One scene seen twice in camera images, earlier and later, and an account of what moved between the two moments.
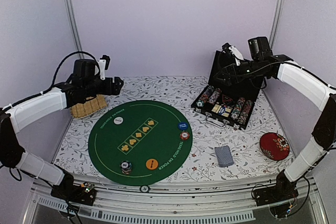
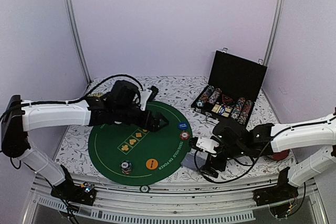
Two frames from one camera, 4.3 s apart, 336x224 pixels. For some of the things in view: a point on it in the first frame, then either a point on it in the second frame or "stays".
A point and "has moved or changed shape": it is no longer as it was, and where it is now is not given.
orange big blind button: x=151 y=164 stays
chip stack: x=126 y=166 stays
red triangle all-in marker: x=225 y=98 stays
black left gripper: x=109 y=91 -> x=154 y=127
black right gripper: x=228 y=70 -> x=208 y=170
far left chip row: x=200 y=102 stays
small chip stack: x=184 y=135 stays
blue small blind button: x=182 y=126 stays
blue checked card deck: x=224 y=156 has moved or changed shape
